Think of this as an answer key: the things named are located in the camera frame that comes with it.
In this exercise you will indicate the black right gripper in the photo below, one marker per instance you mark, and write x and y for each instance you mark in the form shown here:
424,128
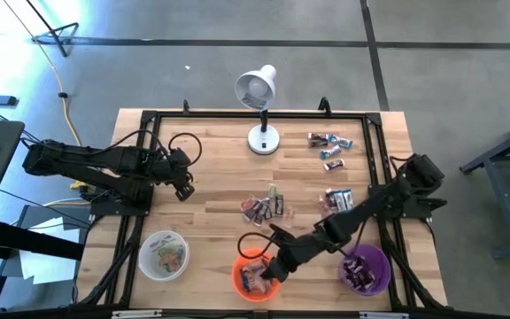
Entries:
292,254

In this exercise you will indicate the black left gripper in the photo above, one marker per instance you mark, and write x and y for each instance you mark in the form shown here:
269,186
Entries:
177,166

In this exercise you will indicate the orange plastic bucket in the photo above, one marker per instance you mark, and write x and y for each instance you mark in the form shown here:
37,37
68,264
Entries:
255,297

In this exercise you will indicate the orange hard candy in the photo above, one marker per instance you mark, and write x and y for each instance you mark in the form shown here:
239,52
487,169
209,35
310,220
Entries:
288,217
171,264

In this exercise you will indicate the brown Hershey's chocolate bar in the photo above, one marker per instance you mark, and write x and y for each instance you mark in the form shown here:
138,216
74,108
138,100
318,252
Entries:
331,199
279,204
366,281
363,271
268,213
351,264
353,280
317,143
334,165
318,136
261,215
252,212

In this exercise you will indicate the green hard candy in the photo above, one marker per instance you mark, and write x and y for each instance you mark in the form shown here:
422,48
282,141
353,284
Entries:
166,252
272,190

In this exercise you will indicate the white plastic bucket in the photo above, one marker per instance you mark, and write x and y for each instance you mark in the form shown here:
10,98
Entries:
149,266

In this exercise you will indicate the purple plastic bucket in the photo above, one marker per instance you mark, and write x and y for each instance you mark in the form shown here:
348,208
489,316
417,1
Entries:
381,266

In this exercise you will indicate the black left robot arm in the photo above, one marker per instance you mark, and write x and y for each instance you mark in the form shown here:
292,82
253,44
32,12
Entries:
82,161

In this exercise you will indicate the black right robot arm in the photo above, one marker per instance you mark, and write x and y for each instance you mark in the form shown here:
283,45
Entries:
361,210

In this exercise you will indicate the black table clamp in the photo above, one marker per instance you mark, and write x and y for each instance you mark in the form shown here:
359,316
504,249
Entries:
186,107
324,105

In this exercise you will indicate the white desk lamp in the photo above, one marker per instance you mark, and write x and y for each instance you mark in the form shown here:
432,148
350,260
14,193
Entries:
264,141

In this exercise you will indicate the black crossbeam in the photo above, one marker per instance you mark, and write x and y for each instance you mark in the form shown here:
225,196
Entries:
29,239

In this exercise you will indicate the white paper sheets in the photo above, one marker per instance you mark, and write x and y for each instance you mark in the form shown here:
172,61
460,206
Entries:
47,270

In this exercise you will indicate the black tripod stand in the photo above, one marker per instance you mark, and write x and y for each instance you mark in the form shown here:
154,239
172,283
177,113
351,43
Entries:
49,31

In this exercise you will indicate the silver frame bracket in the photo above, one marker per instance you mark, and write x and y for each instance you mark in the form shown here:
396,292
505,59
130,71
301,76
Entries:
135,314
383,315

